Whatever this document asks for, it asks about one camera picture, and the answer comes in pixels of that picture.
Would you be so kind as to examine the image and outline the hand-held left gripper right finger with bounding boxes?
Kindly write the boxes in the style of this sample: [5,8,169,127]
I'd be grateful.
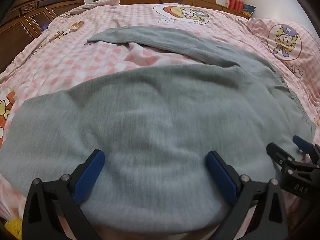
[205,151,288,240]

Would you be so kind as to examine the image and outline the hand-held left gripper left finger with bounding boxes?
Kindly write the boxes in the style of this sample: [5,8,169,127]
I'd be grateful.
[21,149,105,240]

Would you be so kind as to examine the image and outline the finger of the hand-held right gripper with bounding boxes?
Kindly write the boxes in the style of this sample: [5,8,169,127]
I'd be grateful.
[266,142,297,173]
[292,135,320,167]

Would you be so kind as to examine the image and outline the grey pants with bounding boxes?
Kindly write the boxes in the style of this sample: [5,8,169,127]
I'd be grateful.
[0,26,316,231]

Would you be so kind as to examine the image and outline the yellow fluffy rug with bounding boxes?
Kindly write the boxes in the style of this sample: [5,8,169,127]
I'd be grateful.
[3,217,23,240]

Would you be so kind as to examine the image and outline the pink checked cartoon blanket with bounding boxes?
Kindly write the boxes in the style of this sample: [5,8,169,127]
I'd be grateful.
[0,0,320,240]

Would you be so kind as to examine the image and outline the blue book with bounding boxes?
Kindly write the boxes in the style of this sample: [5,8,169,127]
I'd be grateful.
[241,4,256,17]

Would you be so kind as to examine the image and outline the dark wooden headboard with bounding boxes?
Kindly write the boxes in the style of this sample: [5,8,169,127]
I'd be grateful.
[0,0,86,74]

